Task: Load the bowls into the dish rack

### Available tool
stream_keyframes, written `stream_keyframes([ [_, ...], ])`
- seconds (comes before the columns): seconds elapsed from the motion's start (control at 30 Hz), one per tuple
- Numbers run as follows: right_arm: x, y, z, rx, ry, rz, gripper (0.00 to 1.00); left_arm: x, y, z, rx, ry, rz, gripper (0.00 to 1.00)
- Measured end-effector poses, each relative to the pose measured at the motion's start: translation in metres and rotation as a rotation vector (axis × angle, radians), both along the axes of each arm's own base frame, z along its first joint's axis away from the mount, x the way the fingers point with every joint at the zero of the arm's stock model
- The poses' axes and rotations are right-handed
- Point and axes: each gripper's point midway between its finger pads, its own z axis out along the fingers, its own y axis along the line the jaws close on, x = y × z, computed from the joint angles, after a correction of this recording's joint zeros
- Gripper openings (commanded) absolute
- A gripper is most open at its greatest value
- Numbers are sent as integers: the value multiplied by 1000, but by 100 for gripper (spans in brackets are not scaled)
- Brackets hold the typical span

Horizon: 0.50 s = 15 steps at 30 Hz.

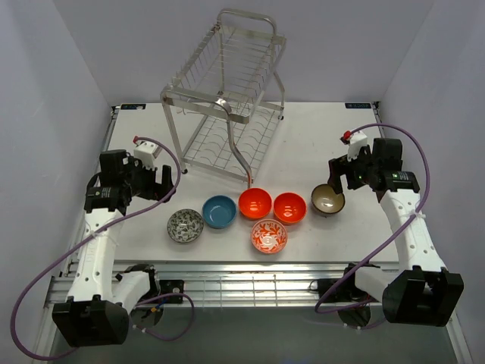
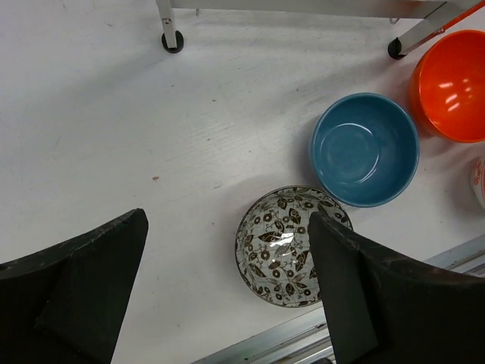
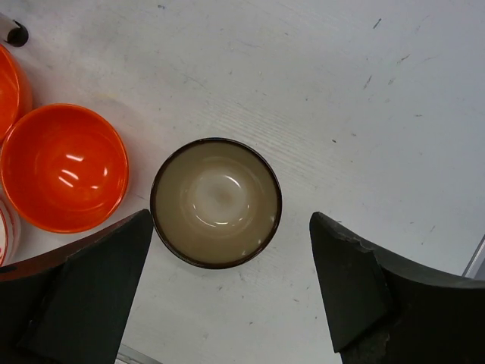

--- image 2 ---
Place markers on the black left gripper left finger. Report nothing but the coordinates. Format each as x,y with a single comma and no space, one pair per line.
66,303

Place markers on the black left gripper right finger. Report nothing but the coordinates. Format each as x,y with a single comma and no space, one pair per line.
384,307

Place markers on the floral black-white patterned bowl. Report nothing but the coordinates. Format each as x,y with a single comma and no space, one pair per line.
272,246

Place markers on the white orange patterned bowl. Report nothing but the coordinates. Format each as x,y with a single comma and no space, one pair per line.
477,181

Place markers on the blue ceramic bowl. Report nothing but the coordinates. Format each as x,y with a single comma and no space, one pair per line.
364,150

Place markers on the orange plastic bowl left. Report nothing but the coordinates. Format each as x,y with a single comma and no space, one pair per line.
446,89

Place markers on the aluminium table frame rails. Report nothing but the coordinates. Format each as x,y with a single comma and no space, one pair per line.
306,339

